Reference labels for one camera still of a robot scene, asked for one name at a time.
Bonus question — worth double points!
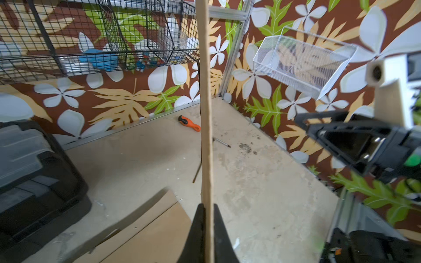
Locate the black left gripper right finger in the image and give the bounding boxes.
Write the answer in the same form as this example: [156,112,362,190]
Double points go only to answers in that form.
[214,204,239,263]

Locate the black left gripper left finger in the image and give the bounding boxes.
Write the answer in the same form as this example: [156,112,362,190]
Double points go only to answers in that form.
[177,203,206,263]

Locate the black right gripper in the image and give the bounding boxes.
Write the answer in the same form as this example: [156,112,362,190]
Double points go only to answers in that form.
[294,111,421,184]

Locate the kraft file bag with string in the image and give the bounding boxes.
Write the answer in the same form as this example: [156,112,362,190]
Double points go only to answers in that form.
[74,188,177,263]

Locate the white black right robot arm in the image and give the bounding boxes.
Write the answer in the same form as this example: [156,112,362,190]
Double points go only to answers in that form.
[295,111,421,263]

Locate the thin dark metal rod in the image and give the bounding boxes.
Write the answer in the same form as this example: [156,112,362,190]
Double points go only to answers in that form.
[192,161,202,184]

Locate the black plastic toolbox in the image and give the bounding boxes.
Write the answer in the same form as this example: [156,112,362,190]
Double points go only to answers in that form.
[1,120,92,263]

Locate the blue object in basket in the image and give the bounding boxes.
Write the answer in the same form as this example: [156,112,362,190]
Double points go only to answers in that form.
[78,49,118,71]

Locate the white wire basket right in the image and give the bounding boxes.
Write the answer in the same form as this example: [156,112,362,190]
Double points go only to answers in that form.
[253,26,358,100]

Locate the orange handled screwdriver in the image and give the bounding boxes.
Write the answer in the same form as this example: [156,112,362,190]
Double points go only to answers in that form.
[178,115,231,148]

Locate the black wire basket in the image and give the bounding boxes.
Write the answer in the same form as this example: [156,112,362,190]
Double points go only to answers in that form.
[1,1,199,84]

